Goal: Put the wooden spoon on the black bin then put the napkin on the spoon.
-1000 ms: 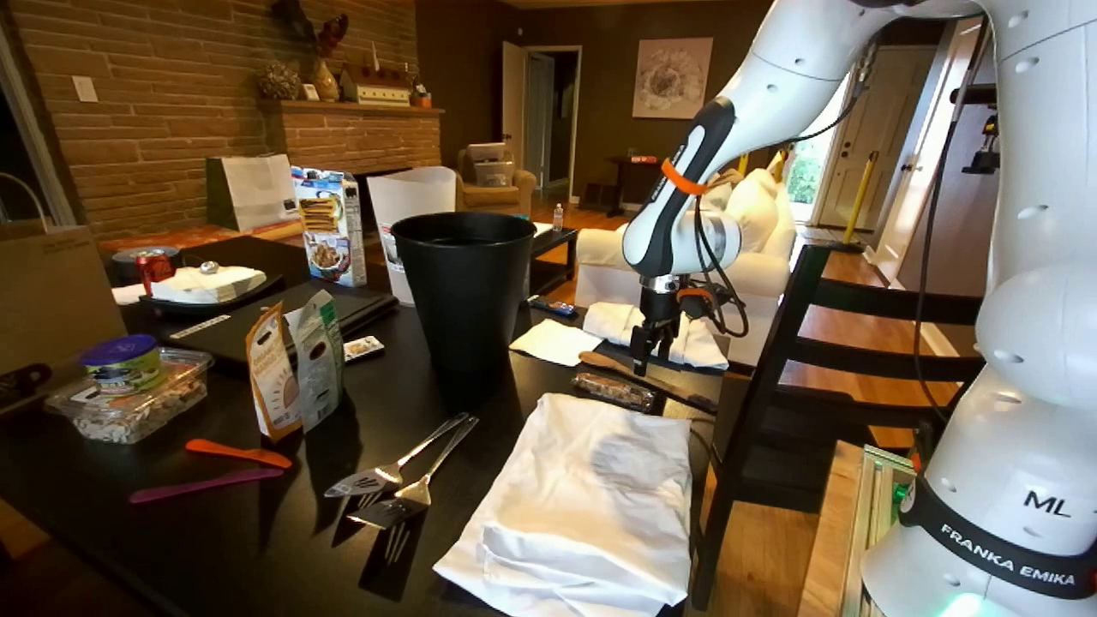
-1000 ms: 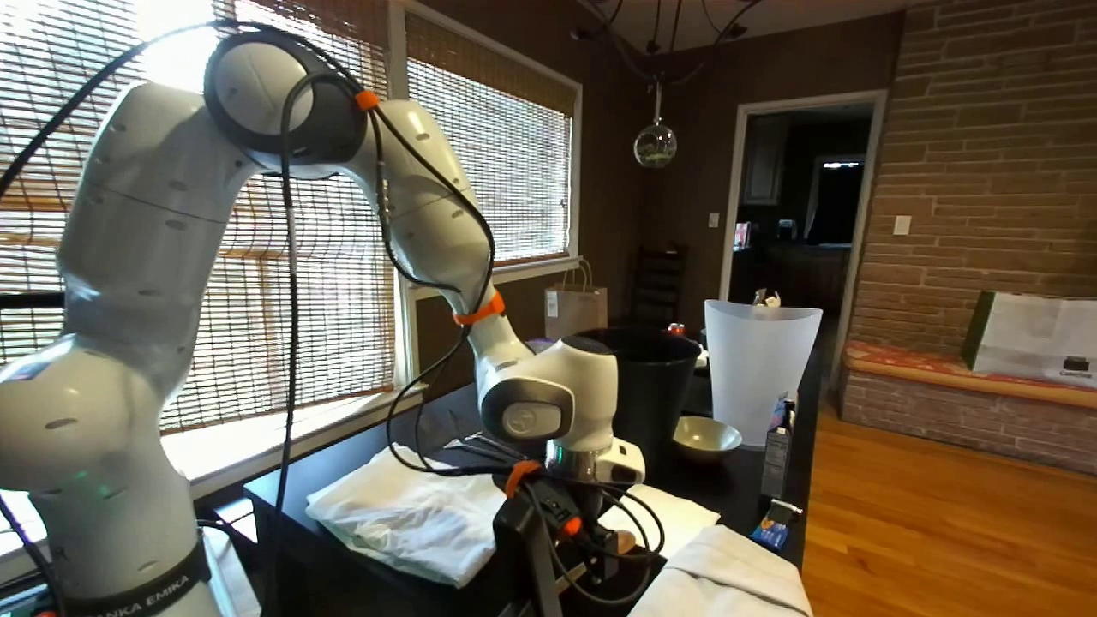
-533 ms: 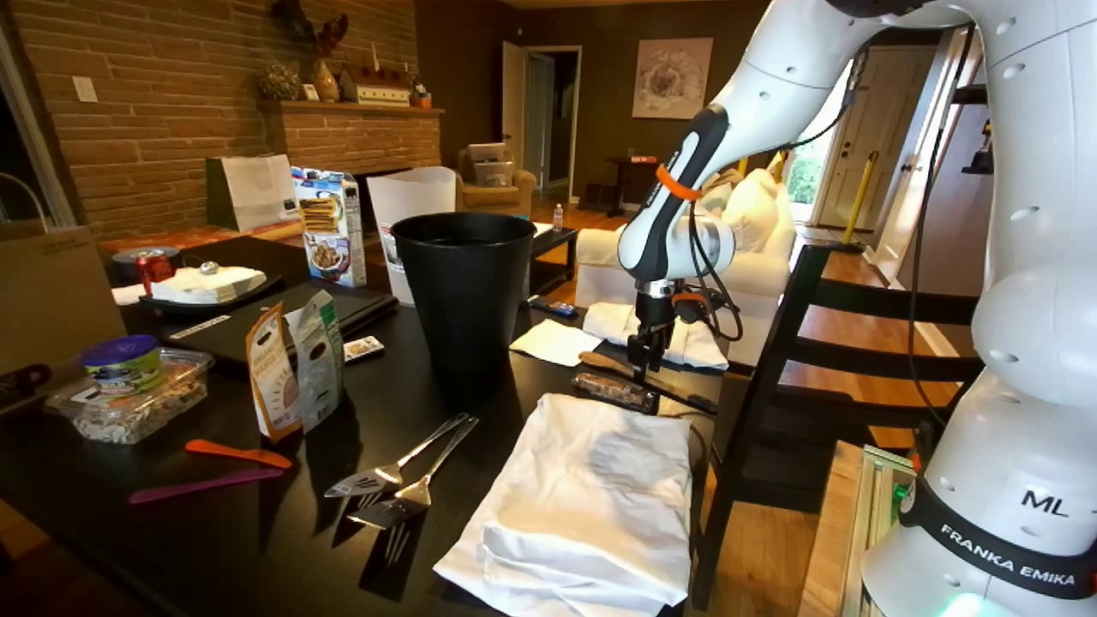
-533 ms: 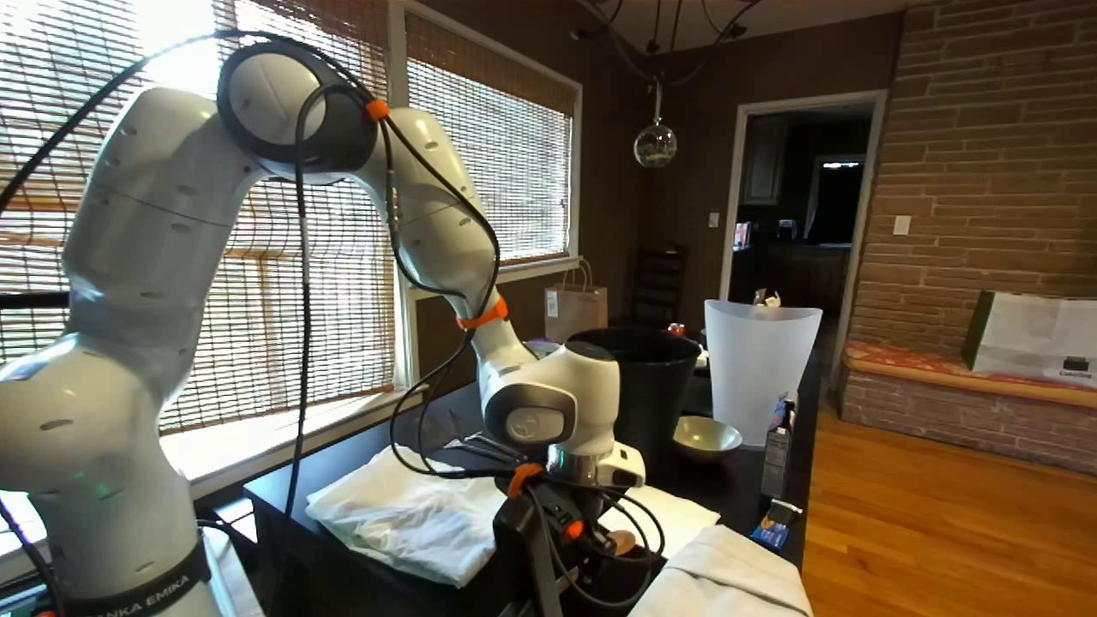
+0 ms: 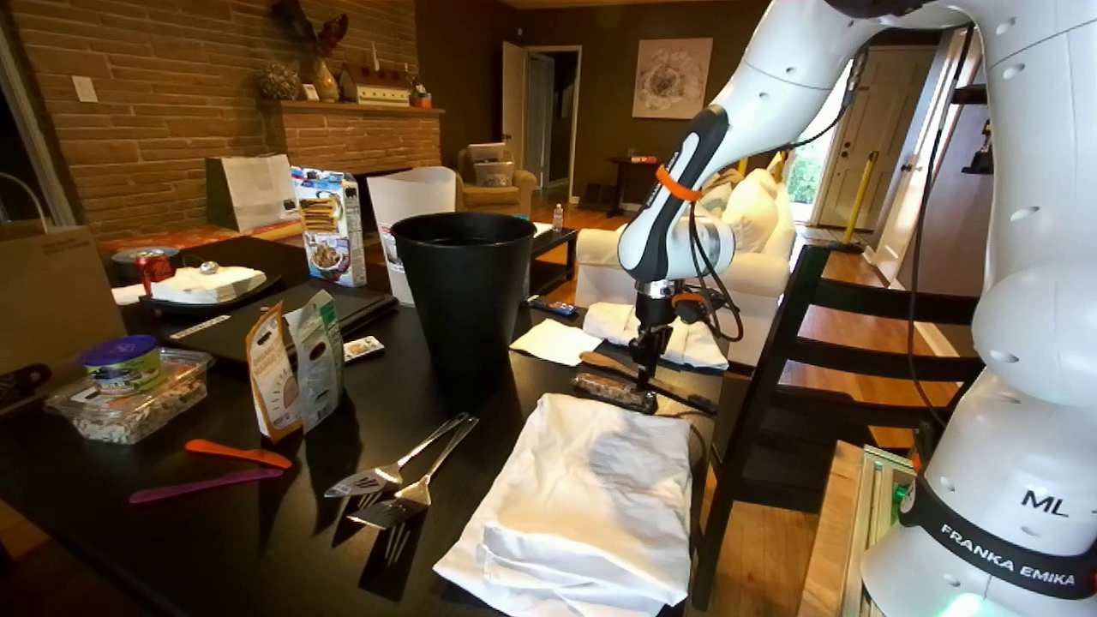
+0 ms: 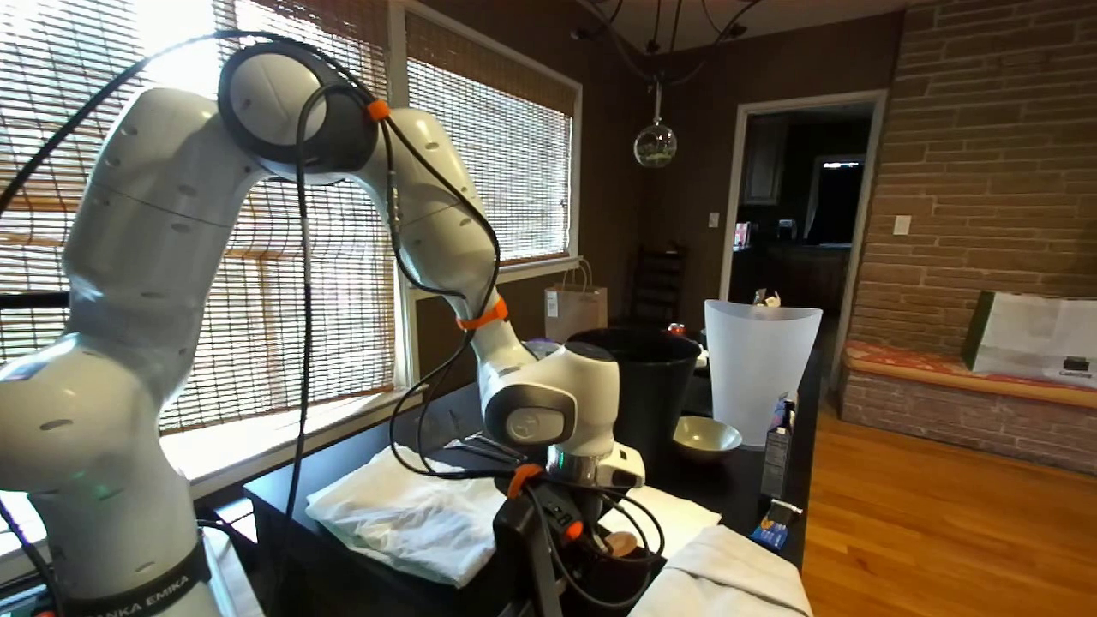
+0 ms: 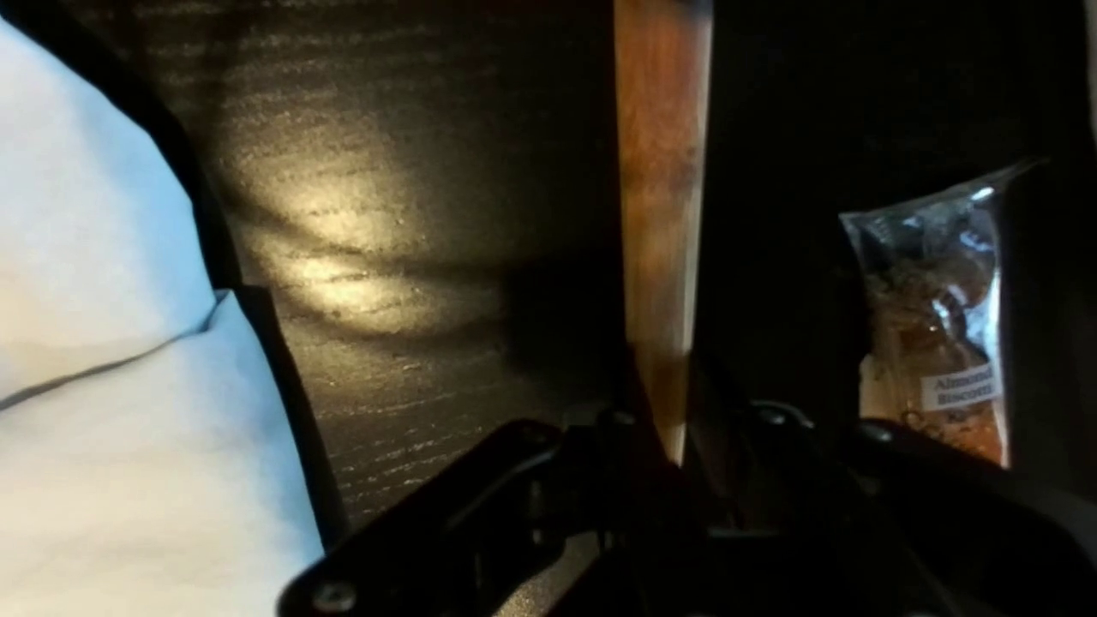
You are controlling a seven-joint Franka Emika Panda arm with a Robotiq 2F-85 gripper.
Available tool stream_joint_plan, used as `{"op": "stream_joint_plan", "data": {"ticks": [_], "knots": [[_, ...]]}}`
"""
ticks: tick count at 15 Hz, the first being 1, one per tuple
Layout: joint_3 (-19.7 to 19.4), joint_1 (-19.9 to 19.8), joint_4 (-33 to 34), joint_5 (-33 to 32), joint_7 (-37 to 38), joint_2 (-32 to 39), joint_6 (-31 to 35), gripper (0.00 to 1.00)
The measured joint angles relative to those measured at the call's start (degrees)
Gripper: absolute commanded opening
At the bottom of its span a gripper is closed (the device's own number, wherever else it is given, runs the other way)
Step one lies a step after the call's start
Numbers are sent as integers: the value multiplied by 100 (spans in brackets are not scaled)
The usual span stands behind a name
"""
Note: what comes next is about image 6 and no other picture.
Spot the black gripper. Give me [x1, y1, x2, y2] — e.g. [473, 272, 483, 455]
[494, 472, 666, 617]

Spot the white paper napkin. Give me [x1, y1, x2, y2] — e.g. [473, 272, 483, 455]
[601, 487, 721, 556]

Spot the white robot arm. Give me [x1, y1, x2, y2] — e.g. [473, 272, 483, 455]
[0, 32, 643, 617]

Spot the black bin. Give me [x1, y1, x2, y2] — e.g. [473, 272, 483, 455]
[577, 328, 698, 468]

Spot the white plastic bin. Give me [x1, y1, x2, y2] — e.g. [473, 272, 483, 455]
[701, 299, 822, 450]

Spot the large white folded cloth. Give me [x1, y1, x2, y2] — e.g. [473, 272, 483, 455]
[306, 447, 502, 590]

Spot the white cloth at table edge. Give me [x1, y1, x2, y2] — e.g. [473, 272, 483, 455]
[626, 523, 812, 617]

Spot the grey bowl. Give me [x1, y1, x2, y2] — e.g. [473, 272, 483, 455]
[670, 414, 745, 455]

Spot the blue snack bar wrapper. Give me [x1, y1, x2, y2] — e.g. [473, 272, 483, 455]
[750, 499, 803, 552]

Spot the spray bottle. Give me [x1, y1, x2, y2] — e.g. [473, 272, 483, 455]
[762, 398, 794, 498]

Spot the hanging glass globe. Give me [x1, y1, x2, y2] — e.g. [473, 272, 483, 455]
[630, 87, 678, 167]

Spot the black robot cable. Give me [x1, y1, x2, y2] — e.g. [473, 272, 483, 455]
[0, 29, 507, 523]

